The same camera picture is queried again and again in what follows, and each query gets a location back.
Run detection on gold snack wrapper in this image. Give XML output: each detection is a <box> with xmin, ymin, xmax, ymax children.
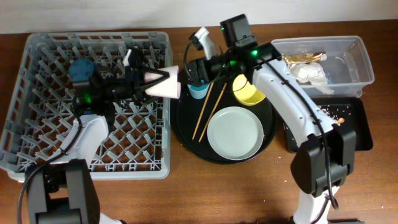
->
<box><xmin>282</xmin><ymin>52</ymin><xmax>327</xmax><ymax>63</ymax></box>

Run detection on grey dishwasher rack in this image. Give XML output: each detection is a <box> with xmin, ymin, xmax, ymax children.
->
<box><xmin>1</xmin><ymin>31</ymin><xmax>173</xmax><ymax>182</ymax></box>

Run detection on grey plate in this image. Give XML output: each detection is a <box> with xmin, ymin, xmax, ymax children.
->
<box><xmin>206</xmin><ymin>106</ymin><xmax>264</xmax><ymax>161</ymax></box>

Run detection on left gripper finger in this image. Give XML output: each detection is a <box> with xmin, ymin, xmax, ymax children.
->
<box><xmin>144</xmin><ymin>70</ymin><xmax>170</xmax><ymax>82</ymax></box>
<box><xmin>136</xmin><ymin>82</ymin><xmax>167</xmax><ymax>104</ymax></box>

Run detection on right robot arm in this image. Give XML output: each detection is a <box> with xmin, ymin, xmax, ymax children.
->
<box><xmin>182</xmin><ymin>14</ymin><xmax>356</xmax><ymax>223</ymax></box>

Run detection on clear plastic bin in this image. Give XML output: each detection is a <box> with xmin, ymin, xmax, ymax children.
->
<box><xmin>272</xmin><ymin>35</ymin><xmax>374</xmax><ymax>98</ymax></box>

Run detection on wooden chopstick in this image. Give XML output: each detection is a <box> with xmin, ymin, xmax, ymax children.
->
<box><xmin>198</xmin><ymin>82</ymin><xmax>228</xmax><ymax>142</ymax></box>
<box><xmin>192</xmin><ymin>83</ymin><xmax>214</xmax><ymax>140</ymax></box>

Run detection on pink cup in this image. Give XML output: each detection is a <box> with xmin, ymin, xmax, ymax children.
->
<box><xmin>145</xmin><ymin>65</ymin><xmax>181</xmax><ymax>99</ymax></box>

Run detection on food scraps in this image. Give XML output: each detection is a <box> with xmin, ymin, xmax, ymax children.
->
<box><xmin>319</xmin><ymin>105</ymin><xmax>352</xmax><ymax>126</ymax></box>

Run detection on white napkin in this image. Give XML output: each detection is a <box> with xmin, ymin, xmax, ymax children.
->
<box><xmin>289</xmin><ymin>62</ymin><xmax>335</xmax><ymax>95</ymax></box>

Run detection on left wooden chopstick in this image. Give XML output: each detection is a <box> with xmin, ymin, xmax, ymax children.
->
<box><xmin>192</xmin><ymin>83</ymin><xmax>214</xmax><ymax>140</ymax></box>

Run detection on right wooden chopstick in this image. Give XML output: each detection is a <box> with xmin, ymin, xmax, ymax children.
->
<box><xmin>198</xmin><ymin>82</ymin><xmax>228</xmax><ymax>142</ymax></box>

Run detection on light blue cup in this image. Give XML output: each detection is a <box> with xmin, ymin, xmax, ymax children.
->
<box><xmin>188</xmin><ymin>84</ymin><xmax>209</xmax><ymax>100</ymax></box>

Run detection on yellow bowl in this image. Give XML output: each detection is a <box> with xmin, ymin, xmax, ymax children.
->
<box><xmin>233</xmin><ymin>74</ymin><xmax>266</xmax><ymax>106</ymax></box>

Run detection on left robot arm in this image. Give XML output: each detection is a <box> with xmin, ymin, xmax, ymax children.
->
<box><xmin>20</xmin><ymin>49</ymin><xmax>181</xmax><ymax>223</ymax></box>

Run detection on round black tray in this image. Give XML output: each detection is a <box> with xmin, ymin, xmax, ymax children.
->
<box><xmin>170</xmin><ymin>79</ymin><xmax>279</xmax><ymax>165</ymax></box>

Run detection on black rectangular tray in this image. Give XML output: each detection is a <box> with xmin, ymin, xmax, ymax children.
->
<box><xmin>312</xmin><ymin>97</ymin><xmax>373</xmax><ymax>151</ymax></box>

